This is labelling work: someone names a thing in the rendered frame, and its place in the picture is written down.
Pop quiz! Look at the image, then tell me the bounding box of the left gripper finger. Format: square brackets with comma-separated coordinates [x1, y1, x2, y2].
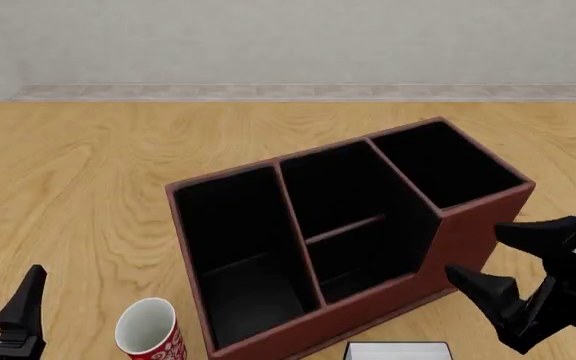
[0, 264, 48, 341]

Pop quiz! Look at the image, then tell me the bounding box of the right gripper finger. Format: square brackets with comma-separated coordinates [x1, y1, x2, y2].
[444, 264, 525, 328]
[494, 215, 576, 264]

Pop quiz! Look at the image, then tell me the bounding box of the red-brown desk caddy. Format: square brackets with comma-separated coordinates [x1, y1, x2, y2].
[164, 115, 538, 360]

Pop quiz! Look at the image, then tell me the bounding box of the book with black cover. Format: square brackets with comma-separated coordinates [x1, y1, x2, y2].
[343, 340, 453, 360]

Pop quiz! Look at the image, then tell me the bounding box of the red mug with white pattern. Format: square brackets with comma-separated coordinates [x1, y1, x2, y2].
[114, 297, 189, 360]

